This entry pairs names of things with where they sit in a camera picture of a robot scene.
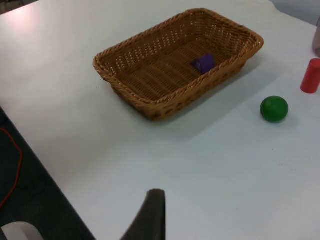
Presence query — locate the red cable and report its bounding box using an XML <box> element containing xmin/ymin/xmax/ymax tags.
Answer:
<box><xmin>0</xmin><ymin>127</ymin><xmax>24</xmax><ymax>208</ymax></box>

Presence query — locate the red cylinder block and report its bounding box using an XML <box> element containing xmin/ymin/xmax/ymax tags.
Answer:
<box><xmin>300</xmin><ymin>58</ymin><xmax>320</xmax><ymax>94</ymax></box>

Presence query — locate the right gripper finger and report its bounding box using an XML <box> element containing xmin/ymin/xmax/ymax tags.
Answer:
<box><xmin>120</xmin><ymin>188</ymin><xmax>167</xmax><ymax>240</ymax></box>

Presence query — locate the green ball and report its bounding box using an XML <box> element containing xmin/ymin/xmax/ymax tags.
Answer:
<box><xmin>259</xmin><ymin>95</ymin><xmax>289</xmax><ymax>123</ymax></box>

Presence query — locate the purple triangular block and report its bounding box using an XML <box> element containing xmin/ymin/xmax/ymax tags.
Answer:
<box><xmin>191</xmin><ymin>53</ymin><xmax>217</xmax><ymax>75</ymax></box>

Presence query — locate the pale brown wicker basket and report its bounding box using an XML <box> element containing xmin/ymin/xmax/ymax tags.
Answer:
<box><xmin>93</xmin><ymin>8</ymin><xmax>265</xmax><ymax>121</ymax></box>

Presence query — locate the white curved object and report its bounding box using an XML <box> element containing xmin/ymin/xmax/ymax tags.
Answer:
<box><xmin>0</xmin><ymin>221</ymin><xmax>46</xmax><ymax>240</ymax></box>

